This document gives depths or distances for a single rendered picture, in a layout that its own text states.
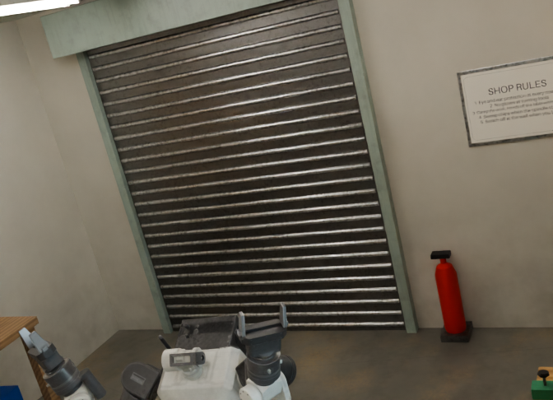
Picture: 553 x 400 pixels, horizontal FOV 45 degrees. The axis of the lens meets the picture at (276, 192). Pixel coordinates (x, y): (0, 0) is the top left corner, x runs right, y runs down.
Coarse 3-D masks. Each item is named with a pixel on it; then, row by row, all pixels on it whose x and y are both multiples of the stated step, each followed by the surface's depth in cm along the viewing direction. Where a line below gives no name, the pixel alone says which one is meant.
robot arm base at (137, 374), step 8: (128, 368) 210; (136, 368) 210; (144, 368) 210; (152, 368) 210; (128, 376) 209; (136, 376) 209; (144, 376) 209; (152, 376) 209; (128, 384) 208; (136, 384) 208; (144, 384) 208; (152, 384) 208; (136, 392) 208; (144, 392) 207; (152, 392) 209
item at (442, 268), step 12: (432, 252) 431; (444, 252) 427; (444, 264) 427; (444, 276) 425; (456, 276) 427; (444, 288) 427; (456, 288) 427; (444, 300) 430; (456, 300) 429; (444, 312) 434; (456, 312) 431; (444, 324) 439; (456, 324) 433; (468, 324) 442; (444, 336) 436; (456, 336) 433; (468, 336) 432
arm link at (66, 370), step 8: (32, 352) 190; (48, 352) 186; (56, 352) 190; (40, 360) 186; (48, 360) 188; (56, 360) 189; (64, 360) 193; (48, 368) 188; (56, 368) 191; (64, 368) 190; (72, 368) 193; (48, 376) 191; (56, 376) 189; (64, 376) 190; (72, 376) 192; (48, 384) 191; (56, 384) 190
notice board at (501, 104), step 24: (480, 72) 388; (504, 72) 383; (528, 72) 378; (552, 72) 373; (480, 96) 393; (504, 96) 387; (528, 96) 382; (552, 96) 377; (480, 120) 397; (504, 120) 392; (528, 120) 386; (552, 120) 381; (480, 144) 402
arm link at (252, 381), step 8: (280, 368) 173; (248, 376) 174; (256, 376) 170; (272, 376) 171; (248, 384) 175; (256, 384) 174; (264, 384) 173; (272, 384) 174; (280, 384) 176; (240, 392) 175; (248, 392) 172; (256, 392) 173; (264, 392) 173; (272, 392) 175; (280, 392) 178
